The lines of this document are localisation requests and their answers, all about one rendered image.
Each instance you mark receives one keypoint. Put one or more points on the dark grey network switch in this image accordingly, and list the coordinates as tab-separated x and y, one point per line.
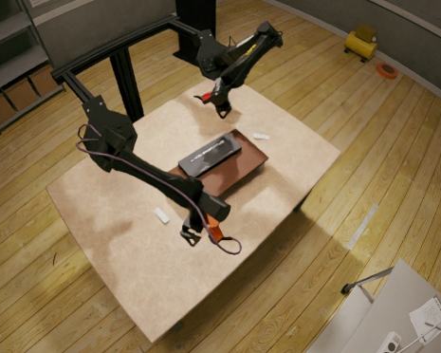
210	155

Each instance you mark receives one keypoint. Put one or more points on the brown low wooden stand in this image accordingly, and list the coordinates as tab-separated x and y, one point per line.
232	170

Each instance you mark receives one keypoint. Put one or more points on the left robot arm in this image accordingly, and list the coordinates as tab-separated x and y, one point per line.
253	53

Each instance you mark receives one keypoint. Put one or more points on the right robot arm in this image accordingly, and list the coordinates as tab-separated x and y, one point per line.
129	163

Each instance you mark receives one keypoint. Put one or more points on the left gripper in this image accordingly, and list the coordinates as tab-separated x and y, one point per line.
226	104

